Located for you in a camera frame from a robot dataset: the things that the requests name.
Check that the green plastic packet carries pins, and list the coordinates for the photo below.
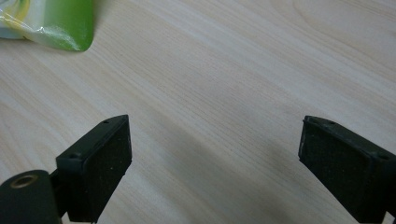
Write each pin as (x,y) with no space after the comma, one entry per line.
(59,21)

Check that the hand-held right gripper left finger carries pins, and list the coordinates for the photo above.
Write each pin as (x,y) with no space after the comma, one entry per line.
(93,174)

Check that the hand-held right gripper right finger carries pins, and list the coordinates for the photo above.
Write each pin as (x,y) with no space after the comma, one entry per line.
(345,168)

